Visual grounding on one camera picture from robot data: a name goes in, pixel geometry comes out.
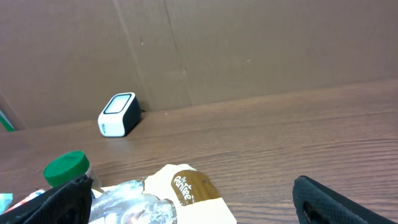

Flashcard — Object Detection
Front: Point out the white barcode scanner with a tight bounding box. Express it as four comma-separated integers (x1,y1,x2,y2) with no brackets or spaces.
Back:
98,92,142,138

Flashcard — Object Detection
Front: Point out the teal snack packet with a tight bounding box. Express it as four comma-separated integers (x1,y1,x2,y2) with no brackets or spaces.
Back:
0,193,13,214

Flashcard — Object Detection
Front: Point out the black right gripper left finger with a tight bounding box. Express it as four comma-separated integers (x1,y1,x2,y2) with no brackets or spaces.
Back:
1,174,93,224

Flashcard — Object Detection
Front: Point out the green lid jar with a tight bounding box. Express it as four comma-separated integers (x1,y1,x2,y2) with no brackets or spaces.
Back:
43,151,102,188

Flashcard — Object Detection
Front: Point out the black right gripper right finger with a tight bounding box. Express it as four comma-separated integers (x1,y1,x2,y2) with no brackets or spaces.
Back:
292,175,394,224

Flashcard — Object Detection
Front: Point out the orange tissue pack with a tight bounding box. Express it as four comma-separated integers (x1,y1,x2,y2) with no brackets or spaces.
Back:
5,189,45,213

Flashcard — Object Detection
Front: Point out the beige Pantree snack bag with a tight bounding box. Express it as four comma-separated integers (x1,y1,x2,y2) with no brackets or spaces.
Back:
88,164,237,224

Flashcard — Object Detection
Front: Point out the green pole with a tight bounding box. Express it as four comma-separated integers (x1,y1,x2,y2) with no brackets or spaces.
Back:
0,111,16,132

